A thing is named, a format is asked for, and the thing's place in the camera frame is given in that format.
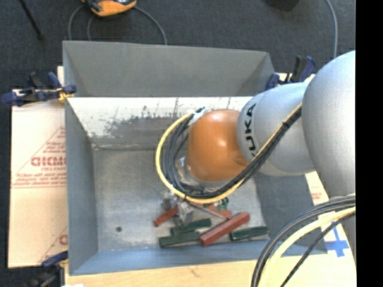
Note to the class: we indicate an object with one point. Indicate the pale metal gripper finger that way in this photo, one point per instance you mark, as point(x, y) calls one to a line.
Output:
point(186, 213)
point(168, 201)

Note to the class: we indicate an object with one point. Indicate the dark green flat block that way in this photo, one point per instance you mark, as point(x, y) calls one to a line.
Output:
point(179, 239)
point(191, 226)
point(249, 233)

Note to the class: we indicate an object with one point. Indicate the short red-brown flat block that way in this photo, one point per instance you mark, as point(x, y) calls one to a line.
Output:
point(164, 217)

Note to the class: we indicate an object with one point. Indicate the long red-brown flat block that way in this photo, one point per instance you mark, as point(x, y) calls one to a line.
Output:
point(224, 229)

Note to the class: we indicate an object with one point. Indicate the grey metal bin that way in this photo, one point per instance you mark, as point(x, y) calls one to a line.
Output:
point(125, 190)

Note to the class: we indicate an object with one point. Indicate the brown cardboard board, red print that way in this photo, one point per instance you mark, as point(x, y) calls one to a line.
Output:
point(36, 208)

